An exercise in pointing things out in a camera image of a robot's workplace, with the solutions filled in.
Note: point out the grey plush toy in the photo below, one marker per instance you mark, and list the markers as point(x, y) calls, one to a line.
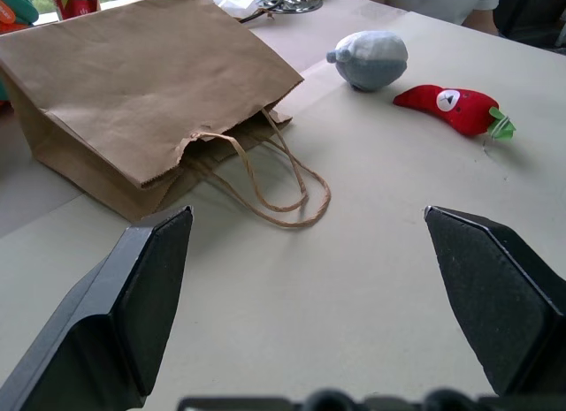
point(371, 59)

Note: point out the black fabric cloth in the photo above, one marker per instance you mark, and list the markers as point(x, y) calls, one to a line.
point(535, 13)

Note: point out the black round kettle base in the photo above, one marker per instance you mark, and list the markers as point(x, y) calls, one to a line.
point(296, 2)

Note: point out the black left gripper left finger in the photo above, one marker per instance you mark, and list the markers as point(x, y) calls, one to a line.
point(110, 322)

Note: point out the teal dinosaur kids backpack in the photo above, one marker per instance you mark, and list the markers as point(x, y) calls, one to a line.
point(17, 4)

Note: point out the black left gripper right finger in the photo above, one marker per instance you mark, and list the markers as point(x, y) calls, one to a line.
point(499, 305)

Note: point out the red chili plush toy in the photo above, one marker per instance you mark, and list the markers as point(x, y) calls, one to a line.
point(460, 110)

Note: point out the red drink can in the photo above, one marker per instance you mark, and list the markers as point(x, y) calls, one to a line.
point(75, 2)

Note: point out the person in white shirt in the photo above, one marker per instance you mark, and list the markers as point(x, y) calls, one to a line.
point(442, 0)

